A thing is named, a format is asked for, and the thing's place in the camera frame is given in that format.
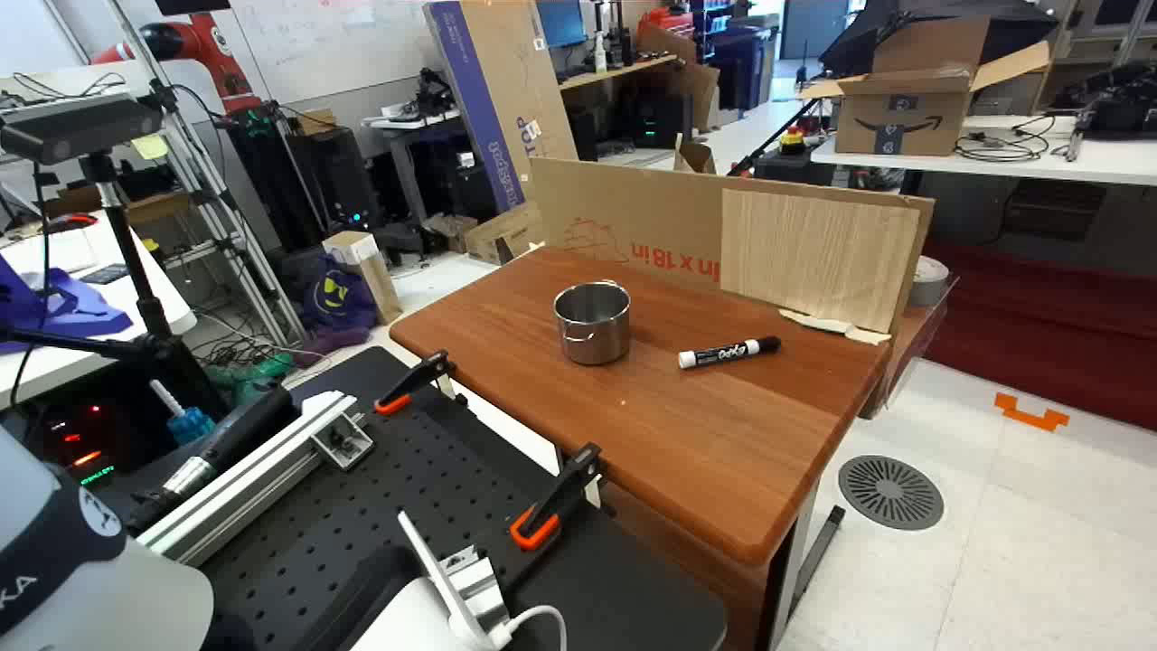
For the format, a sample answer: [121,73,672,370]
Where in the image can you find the black white dry-erase marker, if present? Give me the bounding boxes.
[672,334,785,377]

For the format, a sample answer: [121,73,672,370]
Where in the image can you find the small stainless steel pot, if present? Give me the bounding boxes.
[550,280,635,370]

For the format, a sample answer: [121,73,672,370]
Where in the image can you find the flat cardboard box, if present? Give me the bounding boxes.
[458,200,550,266]

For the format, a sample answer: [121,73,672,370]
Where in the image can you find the large brown cardboard sheet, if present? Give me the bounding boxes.
[523,155,940,294]

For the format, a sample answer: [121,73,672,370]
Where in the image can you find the black orange bar clamp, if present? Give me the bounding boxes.
[508,441,609,557]
[368,346,464,422]

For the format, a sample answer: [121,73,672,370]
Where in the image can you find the small tan cardboard box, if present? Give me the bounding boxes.
[317,228,405,324]

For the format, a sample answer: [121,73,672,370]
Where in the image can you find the tall cardboard box blue side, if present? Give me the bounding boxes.
[420,0,581,219]

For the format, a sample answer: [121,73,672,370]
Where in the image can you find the black desk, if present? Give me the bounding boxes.
[363,99,478,236]

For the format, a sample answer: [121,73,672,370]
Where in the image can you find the light wood-grain panel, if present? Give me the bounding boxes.
[717,179,931,339]

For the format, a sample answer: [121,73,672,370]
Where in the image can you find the beige masking tape piece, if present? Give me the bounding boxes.
[778,305,892,352]

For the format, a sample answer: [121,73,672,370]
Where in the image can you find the dark purple bag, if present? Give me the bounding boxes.
[280,248,382,354]

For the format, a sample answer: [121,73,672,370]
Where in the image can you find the round grey floor drain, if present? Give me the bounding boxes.
[837,453,952,535]

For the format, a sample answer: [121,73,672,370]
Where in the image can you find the open Amazon cardboard box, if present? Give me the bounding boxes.
[799,11,1061,158]

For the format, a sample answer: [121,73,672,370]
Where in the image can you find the red machine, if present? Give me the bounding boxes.
[141,2,263,119]

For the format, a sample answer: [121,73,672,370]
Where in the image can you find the red carpet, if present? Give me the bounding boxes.
[919,236,1157,434]

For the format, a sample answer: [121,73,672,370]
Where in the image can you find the white side table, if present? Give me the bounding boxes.
[0,214,204,412]

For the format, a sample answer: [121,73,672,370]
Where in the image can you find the blue purple cloth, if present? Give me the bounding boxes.
[0,258,137,352]

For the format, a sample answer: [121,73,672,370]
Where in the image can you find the long white table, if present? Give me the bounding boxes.
[807,113,1157,193]

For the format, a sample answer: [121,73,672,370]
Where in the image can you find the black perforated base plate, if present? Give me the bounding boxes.
[196,343,735,651]

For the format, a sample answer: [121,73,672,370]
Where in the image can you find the white bracket with white cable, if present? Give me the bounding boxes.
[347,510,573,651]

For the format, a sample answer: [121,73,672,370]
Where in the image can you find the silver aluminium extrusion rail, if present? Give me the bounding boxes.
[134,387,379,566]

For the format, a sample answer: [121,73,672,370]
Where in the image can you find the black silver handled tool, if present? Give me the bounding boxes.
[158,384,303,500]

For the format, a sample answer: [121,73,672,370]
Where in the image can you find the metal wire shelf rack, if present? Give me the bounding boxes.
[104,0,312,354]

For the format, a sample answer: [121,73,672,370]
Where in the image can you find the blue handled tool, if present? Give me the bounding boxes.
[145,377,220,453]

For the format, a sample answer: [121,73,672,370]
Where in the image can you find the black camera tripod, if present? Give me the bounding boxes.
[0,141,231,418]

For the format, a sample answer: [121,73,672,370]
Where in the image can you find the grey cable bundle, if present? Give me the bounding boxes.
[956,113,1090,165]

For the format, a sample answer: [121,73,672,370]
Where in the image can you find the black camera on tripod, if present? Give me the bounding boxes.
[0,90,169,165]

